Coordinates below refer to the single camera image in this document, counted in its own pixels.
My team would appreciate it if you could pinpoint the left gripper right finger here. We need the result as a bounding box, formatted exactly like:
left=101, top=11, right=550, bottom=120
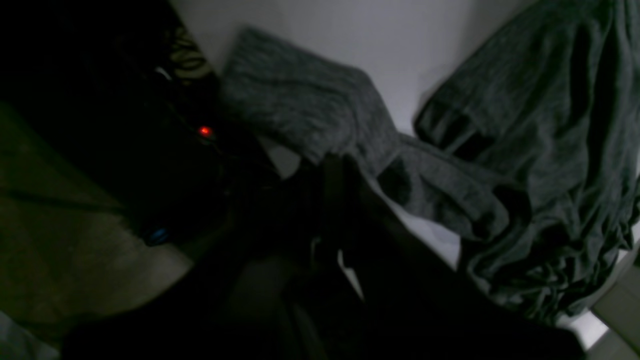
left=325, top=156, right=586, bottom=360

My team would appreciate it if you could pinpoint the dark grey t-shirt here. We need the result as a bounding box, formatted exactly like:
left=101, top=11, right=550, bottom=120
left=221, top=0, right=639, bottom=325

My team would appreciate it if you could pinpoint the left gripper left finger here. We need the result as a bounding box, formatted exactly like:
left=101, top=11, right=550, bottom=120
left=61, top=156, right=341, bottom=360

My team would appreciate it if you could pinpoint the black power strip red light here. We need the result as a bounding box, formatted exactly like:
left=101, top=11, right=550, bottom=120
left=165, top=115, right=236, bottom=161

